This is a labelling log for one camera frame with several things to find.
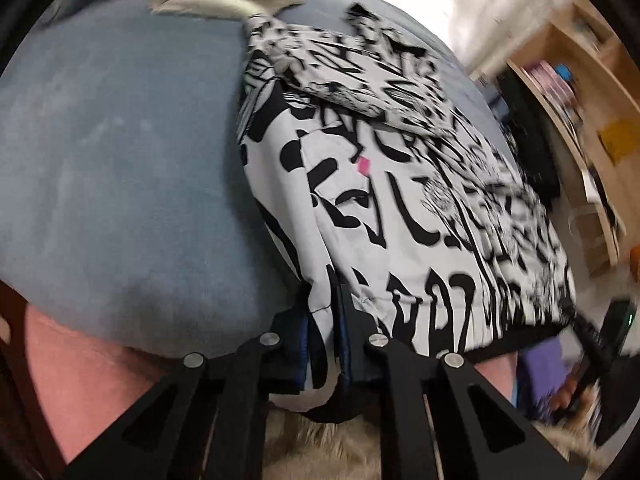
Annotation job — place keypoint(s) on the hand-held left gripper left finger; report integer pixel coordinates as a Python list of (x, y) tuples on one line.
[(300, 345)]

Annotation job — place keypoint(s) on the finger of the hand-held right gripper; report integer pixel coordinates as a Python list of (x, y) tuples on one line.
[(590, 340)]

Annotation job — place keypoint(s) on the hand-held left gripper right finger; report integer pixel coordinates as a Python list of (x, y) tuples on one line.
[(350, 355)]

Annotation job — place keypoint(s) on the black white printed jacket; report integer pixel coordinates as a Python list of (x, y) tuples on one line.
[(400, 210)]

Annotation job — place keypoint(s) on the purple cloth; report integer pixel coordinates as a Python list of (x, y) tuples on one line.
[(545, 370)]

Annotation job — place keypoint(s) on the beige fluffy rug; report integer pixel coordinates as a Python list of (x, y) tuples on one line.
[(325, 450)]

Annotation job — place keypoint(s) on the yellow paper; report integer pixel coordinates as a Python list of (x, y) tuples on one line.
[(620, 140)]

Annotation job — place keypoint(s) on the black printed hanging garment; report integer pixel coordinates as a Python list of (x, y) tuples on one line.
[(530, 135)]

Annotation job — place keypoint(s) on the pink bed sheet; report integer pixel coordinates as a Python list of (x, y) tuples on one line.
[(75, 360)]

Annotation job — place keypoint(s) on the wooden shelf unit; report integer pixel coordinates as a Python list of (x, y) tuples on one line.
[(605, 85)]

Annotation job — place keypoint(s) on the pink box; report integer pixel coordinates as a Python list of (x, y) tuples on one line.
[(542, 72), (560, 90)]

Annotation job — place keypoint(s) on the blue bed blanket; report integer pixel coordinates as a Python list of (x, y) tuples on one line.
[(125, 160)]

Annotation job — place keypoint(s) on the small blue box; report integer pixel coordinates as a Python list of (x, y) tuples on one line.
[(562, 71)]

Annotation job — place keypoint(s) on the white leaf print curtain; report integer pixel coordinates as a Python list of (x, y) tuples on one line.
[(450, 0)]

